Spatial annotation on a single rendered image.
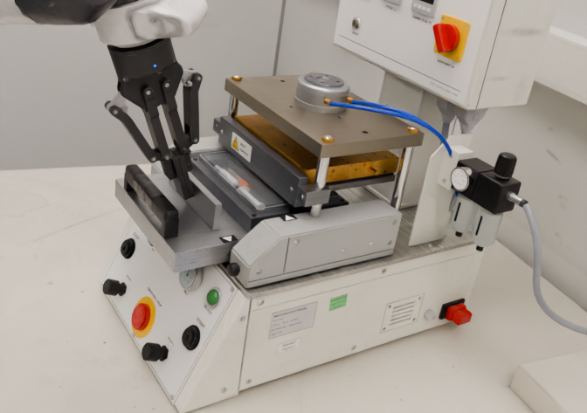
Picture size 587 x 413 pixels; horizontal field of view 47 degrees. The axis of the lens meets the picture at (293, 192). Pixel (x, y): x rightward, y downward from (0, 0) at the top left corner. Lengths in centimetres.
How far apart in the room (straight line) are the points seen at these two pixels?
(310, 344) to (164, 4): 51
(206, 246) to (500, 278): 71
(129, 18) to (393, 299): 57
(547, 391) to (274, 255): 46
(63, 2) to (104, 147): 183
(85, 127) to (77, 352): 151
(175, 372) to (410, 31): 60
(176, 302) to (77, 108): 154
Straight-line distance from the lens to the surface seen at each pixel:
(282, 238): 86
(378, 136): 93
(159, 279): 103
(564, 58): 137
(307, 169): 91
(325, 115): 97
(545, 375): 111
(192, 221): 93
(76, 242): 130
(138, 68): 82
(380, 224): 96
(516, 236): 154
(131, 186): 100
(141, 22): 79
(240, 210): 93
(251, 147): 99
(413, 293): 109
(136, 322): 104
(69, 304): 114
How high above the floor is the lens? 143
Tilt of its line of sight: 26 degrees down
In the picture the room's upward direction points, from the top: 9 degrees clockwise
